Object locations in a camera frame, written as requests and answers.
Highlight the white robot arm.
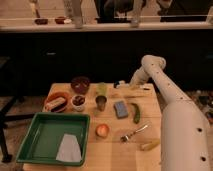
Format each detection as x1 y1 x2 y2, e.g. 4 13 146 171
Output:
130 55 211 171

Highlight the purple bowl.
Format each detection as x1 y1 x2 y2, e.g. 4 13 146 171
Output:
71 76 90 94

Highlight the orange small bowl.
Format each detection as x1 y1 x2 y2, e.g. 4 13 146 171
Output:
95 124 110 138

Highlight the white bowl with food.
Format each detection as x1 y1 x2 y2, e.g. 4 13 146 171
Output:
71 95 85 112

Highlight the white scrub brush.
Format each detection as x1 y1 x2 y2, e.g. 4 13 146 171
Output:
45 97 66 111

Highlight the brown bowl on shelf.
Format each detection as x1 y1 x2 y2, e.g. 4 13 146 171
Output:
55 17 66 24

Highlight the dark red bowl on shelf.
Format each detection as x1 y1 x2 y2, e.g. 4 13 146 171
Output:
34 18 48 25

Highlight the blue sponge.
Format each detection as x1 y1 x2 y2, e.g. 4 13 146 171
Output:
114 101 128 119

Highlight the green plastic cup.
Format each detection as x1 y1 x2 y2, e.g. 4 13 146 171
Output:
97 82 107 96

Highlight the green pepper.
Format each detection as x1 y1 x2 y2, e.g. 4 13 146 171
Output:
131 103 141 124

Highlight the metal cup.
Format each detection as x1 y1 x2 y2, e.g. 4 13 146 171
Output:
95 95 107 111

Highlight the silver fork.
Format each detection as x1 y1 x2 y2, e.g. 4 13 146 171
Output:
120 124 149 142

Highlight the yellow banana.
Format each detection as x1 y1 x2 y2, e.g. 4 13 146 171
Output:
140 139 160 151

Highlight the orange plate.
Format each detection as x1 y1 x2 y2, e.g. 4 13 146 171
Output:
44 92 70 113

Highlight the grey folded cloth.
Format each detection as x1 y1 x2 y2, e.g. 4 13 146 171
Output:
56 134 82 162

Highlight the green plastic tray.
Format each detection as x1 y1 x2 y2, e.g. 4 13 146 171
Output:
16 113 90 167

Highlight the black chair base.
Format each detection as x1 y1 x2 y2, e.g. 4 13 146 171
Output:
0 56 36 164

